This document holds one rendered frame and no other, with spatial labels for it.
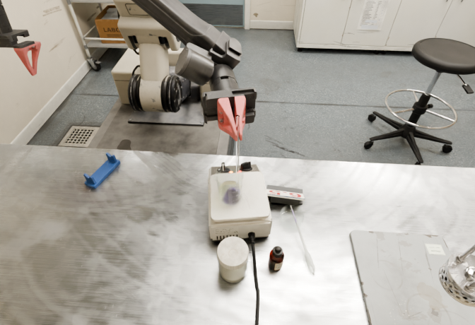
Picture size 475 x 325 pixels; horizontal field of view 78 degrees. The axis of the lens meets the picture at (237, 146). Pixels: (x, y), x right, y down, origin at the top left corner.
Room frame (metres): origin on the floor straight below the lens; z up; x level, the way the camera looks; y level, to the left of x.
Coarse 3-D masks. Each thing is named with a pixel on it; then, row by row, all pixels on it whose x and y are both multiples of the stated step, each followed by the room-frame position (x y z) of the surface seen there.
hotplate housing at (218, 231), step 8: (208, 184) 0.42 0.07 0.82; (216, 224) 0.31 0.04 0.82; (224, 224) 0.32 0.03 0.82; (232, 224) 0.32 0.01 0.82; (240, 224) 0.32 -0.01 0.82; (248, 224) 0.32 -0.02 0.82; (256, 224) 0.32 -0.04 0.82; (264, 224) 0.32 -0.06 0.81; (216, 232) 0.31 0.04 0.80; (224, 232) 0.31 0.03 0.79; (232, 232) 0.31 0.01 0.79; (240, 232) 0.31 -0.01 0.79; (248, 232) 0.32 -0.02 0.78; (256, 232) 0.32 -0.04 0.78; (264, 232) 0.32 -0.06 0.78; (216, 240) 0.31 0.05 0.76
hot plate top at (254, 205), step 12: (252, 180) 0.41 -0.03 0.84; (216, 192) 0.38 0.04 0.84; (252, 192) 0.38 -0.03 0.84; (264, 192) 0.38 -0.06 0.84; (216, 204) 0.35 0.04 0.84; (240, 204) 0.35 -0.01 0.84; (252, 204) 0.35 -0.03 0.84; (264, 204) 0.35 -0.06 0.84; (216, 216) 0.32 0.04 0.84; (228, 216) 0.32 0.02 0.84; (240, 216) 0.32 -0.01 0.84; (252, 216) 0.32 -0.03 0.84; (264, 216) 0.32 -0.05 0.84
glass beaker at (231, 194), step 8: (224, 168) 0.39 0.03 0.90; (232, 168) 0.39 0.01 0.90; (216, 176) 0.37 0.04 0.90; (224, 176) 0.39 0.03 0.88; (232, 176) 0.39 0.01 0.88; (240, 176) 0.38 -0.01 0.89; (224, 184) 0.35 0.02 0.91; (232, 184) 0.35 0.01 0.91; (240, 184) 0.36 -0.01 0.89; (224, 192) 0.35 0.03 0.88; (232, 192) 0.35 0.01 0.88; (240, 192) 0.36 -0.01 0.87; (224, 200) 0.35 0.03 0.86; (232, 200) 0.35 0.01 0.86; (240, 200) 0.36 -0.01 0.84
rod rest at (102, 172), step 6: (108, 156) 0.55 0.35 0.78; (114, 156) 0.54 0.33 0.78; (108, 162) 0.54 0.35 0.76; (114, 162) 0.54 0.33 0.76; (120, 162) 0.55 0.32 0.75; (102, 168) 0.52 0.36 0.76; (108, 168) 0.52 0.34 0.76; (114, 168) 0.52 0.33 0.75; (84, 174) 0.48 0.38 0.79; (96, 174) 0.50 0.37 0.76; (102, 174) 0.50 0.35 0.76; (108, 174) 0.50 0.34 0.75; (90, 180) 0.47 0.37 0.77; (96, 180) 0.48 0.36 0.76; (102, 180) 0.48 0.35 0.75; (90, 186) 0.46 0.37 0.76; (96, 186) 0.46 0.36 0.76
